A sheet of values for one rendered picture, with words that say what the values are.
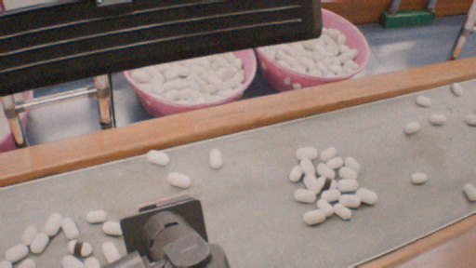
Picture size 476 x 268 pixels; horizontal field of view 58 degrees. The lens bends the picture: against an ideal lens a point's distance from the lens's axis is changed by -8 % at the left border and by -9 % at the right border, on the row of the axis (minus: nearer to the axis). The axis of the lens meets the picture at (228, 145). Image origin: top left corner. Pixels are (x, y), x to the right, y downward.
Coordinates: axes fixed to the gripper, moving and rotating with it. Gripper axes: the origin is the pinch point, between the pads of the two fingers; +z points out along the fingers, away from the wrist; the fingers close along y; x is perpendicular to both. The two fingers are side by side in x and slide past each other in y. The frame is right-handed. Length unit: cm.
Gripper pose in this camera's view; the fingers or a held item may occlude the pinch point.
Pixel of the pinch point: (151, 213)
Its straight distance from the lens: 65.5
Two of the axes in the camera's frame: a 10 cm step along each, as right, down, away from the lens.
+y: -9.2, 2.2, -3.2
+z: -3.5, -1.4, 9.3
